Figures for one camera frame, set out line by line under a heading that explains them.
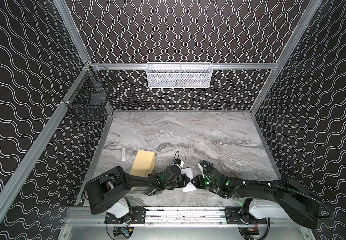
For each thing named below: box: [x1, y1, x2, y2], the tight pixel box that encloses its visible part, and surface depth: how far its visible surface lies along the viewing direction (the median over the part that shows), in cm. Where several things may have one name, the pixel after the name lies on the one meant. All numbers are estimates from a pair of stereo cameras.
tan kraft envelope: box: [129, 149, 156, 178], surface depth 95 cm
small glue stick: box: [121, 147, 126, 162], surface depth 96 cm
